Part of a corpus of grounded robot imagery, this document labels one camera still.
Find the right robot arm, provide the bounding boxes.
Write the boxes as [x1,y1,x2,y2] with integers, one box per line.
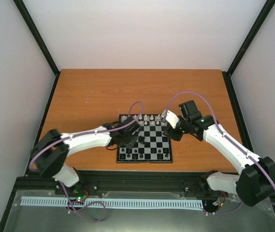
[161,101,275,206]

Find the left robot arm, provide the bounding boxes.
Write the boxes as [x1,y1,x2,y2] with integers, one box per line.
[29,116,140,195]

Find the black and white chessboard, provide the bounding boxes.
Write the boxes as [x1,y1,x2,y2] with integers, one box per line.
[116,114,173,163]

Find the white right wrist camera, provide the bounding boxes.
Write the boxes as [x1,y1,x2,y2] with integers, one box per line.
[161,110,180,129]

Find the black aluminium frame rail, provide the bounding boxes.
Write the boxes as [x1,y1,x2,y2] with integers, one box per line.
[14,170,273,201]

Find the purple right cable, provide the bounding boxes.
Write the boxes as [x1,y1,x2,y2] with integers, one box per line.
[165,91,275,216]

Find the white slotted cable duct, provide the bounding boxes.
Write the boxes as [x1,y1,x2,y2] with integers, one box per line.
[20,196,203,211]

